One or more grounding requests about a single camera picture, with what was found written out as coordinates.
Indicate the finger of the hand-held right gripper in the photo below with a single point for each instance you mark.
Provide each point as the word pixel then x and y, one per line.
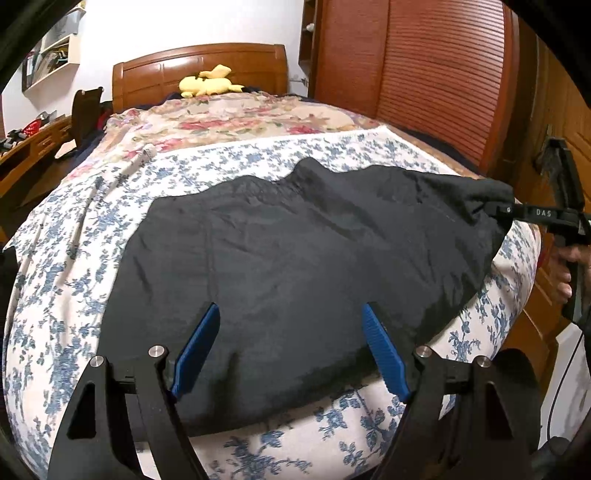
pixel 535 213

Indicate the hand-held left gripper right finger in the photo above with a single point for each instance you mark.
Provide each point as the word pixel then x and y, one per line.
pixel 385 350

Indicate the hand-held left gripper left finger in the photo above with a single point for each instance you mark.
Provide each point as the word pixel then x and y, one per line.
pixel 196 350

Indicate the black jacket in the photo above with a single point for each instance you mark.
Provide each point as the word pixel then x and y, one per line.
pixel 277 254

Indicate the person's right hand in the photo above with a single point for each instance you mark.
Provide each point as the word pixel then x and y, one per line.
pixel 564 281

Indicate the wooden door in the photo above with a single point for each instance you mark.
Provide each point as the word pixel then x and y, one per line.
pixel 531 92

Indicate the blue floral bed sheet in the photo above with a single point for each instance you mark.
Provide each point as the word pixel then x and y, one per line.
pixel 69 258

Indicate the wooden slatted wardrobe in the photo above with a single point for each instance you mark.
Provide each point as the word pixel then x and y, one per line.
pixel 415 69

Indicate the red floral blanket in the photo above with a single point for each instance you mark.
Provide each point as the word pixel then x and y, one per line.
pixel 231 120

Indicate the wooden desk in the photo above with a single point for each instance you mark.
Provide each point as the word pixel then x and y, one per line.
pixel 27 161

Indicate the dark wooden chair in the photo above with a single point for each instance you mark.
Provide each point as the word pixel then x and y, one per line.
pixel 87 113

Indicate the yellow plush toy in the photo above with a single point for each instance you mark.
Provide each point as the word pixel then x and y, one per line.
pixel 207 84

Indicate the red basket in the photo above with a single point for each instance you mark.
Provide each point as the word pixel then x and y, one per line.
pixel 32 127

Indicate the black device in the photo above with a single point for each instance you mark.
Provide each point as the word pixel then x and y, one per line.
pixel 13 139

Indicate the wooden headboard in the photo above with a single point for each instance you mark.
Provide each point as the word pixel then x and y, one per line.
pixel 152 74

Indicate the white wall shelf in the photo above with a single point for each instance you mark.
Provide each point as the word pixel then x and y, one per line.
pixel 51 69

